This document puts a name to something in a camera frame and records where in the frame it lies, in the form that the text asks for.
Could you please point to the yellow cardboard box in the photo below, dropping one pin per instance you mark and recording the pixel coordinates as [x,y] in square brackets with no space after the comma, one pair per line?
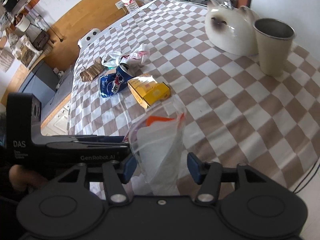
[147,91]

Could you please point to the printed canvas tote bag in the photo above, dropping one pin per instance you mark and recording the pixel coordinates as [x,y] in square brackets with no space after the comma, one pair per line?
[25,52]

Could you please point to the white bucket bag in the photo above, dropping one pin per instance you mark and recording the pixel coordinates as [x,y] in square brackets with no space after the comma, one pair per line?
[21,22]

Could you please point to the clear zip plastic bag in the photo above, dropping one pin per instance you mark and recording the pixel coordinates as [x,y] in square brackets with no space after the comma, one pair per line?
[156,141]

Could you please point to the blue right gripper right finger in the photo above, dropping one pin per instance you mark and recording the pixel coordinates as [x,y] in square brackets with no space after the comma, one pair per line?
[197,168]

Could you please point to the cream metal cup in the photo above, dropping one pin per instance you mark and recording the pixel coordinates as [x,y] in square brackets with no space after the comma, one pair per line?
[274,40]

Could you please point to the white red plastic bag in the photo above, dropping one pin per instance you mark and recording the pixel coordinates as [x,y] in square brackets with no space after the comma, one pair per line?
[137,57]

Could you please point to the clear white plastic bag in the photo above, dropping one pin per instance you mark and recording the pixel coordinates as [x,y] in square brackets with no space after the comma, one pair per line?
[112,59]

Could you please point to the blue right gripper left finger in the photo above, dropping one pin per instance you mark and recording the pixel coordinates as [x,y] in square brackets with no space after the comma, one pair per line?
[129,167]

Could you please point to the grey storage box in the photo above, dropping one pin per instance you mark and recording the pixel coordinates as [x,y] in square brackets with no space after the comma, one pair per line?
[41,82]

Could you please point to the cream cabinet bench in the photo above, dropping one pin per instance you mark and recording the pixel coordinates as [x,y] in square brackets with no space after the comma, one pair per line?
[56,122]

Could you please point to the person's left hand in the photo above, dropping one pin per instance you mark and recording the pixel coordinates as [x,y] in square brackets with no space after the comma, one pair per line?
[21,179]

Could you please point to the dark brown shoulder bag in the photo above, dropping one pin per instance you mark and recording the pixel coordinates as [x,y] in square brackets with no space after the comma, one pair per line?
[41,40]

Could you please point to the clear water bottle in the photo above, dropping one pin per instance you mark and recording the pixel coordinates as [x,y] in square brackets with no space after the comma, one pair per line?
[131,5]

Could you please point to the checkered brown white tablecloth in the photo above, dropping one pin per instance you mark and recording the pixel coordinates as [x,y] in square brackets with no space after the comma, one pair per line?
[235,112]

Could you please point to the crushed blue Pepsi can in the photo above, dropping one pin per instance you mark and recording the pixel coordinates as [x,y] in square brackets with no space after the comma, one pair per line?
[111,84]

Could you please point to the white wall socket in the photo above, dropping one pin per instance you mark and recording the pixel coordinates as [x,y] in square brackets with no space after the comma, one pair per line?
[119,4]

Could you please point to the torn brown cardboard piece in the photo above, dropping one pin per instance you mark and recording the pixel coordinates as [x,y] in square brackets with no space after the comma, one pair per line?
[90,73]

